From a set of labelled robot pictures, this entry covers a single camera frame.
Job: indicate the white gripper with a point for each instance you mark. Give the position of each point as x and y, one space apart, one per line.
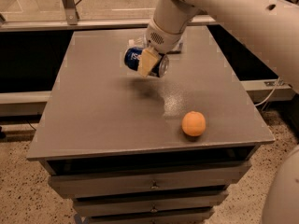
163 41

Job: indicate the blue pepsi can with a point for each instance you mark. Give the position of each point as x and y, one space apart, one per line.
132 61

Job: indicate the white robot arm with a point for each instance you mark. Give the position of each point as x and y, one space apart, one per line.
279 50

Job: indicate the clear plastic water bottle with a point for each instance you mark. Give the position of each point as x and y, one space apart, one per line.
142 42

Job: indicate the orange fruit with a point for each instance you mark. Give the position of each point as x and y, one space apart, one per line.
193 124

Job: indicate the grey drawer cabinet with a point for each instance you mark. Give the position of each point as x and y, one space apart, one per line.
103 117

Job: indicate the top grey drawer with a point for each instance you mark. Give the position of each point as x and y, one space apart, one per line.
138 181

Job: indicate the grey drawer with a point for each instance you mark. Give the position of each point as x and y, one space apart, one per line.
138 181
148 203
161 217

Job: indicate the middle grey drawer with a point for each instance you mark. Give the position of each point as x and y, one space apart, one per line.
148 203

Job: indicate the bottom grey drawer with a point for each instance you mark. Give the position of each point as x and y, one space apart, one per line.
161 217

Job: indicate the metal railing frame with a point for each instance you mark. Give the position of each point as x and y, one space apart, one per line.
78 19

